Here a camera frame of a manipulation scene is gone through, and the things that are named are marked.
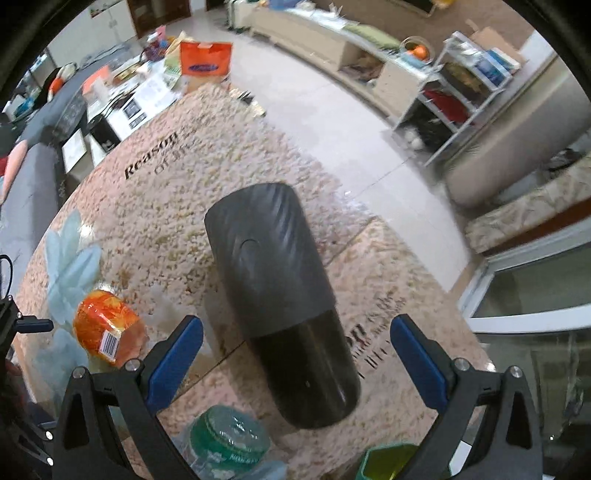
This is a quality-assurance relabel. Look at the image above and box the black tumbler cup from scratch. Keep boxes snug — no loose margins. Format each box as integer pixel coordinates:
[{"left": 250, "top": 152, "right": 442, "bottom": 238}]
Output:
[{"left": 204, "top": 183, "right": 361, "bottom": 430}]

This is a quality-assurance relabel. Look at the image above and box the clear jar green lid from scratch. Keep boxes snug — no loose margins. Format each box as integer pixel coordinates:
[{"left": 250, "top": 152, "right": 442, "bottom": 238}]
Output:
[{"left": 173, "top": 405, "right": 287, "bottom": 479}]

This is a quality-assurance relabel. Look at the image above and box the teal plastic container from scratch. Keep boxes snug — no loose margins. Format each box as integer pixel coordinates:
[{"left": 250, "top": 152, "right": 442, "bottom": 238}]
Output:
[{"left": 356, "top": 443, "right": 418, "bottom": 480}]

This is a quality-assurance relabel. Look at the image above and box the patterned beige curtain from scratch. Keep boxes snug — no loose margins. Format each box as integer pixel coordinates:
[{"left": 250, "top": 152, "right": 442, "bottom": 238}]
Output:
[{"left": 465, "top": 154, "right": 590, "bottom": 254}]

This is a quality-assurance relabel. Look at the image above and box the orange shopping bag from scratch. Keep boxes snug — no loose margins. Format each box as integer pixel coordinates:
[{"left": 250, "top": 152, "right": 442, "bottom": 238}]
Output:
[{"left": 179, "top": 41, "right": 233, "bottom": 77}]

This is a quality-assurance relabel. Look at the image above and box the tall grey air conditioner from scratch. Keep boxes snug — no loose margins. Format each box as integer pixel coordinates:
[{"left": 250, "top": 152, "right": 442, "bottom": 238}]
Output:
[{"left": 445, "top": 58, "right": 590, "bottom": 209}]

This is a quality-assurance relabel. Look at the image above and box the white metal shelf rack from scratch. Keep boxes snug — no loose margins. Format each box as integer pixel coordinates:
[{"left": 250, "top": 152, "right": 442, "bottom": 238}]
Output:
[{"left": 393, "top": 31, "right": 522, "bottom": 167}]

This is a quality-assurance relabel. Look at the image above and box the cream tv cabinet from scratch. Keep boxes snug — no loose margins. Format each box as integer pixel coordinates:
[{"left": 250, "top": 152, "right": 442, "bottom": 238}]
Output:
[{"left": 250, "top": 6, "right": 427, "bottom": 122}]

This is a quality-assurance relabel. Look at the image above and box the fruit bowl with oranges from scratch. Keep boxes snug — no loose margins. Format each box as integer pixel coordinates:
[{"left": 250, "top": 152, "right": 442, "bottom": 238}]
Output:
[{"left": 400, "top": 36, "right": 435, "bottom": 64}]

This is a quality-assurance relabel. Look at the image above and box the cardboard box on shelf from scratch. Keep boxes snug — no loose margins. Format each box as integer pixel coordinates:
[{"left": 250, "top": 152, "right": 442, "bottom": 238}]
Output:
[{"left": 465, "top": 19, "right": 527, "bottom": 64}]

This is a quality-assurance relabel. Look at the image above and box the green folded cushion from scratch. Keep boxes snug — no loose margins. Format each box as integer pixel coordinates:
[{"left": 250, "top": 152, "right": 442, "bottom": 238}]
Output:
[{"left": 342, "top": 23, "right": 401, "bottom": 51}]

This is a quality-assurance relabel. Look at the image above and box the white sliding door frame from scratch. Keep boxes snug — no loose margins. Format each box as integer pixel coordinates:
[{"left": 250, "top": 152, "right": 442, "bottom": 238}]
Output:
[{"left": 458, "top": 219, "right": 590, "bottom": 335}]

